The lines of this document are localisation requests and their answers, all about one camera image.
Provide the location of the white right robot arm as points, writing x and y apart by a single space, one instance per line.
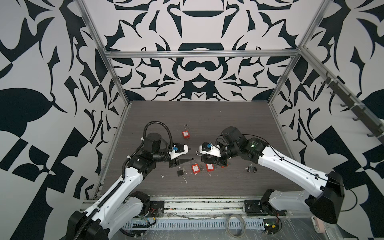
322 194

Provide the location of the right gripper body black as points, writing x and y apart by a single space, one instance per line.
221 160

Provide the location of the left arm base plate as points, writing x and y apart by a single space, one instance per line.
153 209

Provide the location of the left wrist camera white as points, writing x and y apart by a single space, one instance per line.
178 150

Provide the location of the bunch of keys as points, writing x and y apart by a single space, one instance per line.
251 169

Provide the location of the pink white device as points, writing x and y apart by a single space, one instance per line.
318 224

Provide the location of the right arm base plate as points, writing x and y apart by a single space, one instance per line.
255 208

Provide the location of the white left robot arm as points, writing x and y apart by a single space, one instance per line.
121 203

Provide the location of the green lit circuit board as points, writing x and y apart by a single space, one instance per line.
272 226

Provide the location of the white perforated cable duct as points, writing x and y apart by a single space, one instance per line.
185 224

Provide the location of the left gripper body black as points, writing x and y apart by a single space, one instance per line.
172 162

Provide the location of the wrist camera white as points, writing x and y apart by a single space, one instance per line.
209 149
178 150

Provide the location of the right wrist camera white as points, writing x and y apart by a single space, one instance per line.
209 149

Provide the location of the red padlock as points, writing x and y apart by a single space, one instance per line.
210 167
196 168
186 132

